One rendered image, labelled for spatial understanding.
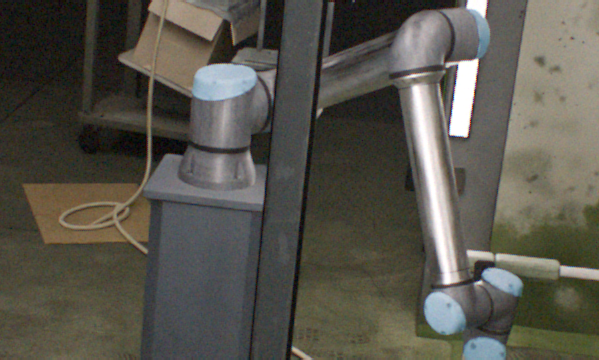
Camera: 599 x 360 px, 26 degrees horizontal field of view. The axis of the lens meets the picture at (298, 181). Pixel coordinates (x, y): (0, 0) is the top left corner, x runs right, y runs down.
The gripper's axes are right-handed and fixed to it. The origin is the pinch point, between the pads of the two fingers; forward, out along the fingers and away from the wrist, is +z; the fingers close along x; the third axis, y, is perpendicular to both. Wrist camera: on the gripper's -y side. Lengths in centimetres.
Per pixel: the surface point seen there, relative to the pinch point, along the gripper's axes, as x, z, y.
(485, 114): 4, 74, -13
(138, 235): -107, 124, 58
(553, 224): 27, 71, 18
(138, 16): -132, 255, 19
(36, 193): -151, 155, 60
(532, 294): 23, 69, 40
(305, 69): -37, -113, -85
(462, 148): -2, 73, -3
